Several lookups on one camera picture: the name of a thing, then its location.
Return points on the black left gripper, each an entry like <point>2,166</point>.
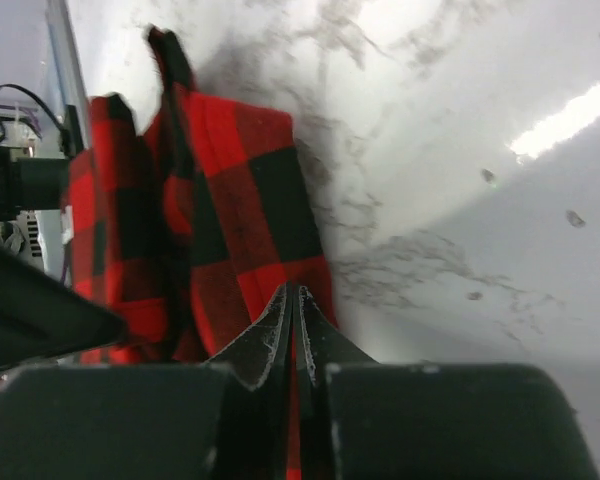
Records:
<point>40,318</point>

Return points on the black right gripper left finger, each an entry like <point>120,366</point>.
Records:
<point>226,418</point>

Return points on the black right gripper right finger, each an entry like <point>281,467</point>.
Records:
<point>361,419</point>

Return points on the red black plaid shirt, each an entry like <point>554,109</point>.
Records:
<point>186,231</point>

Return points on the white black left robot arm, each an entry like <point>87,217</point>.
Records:
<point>21,238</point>

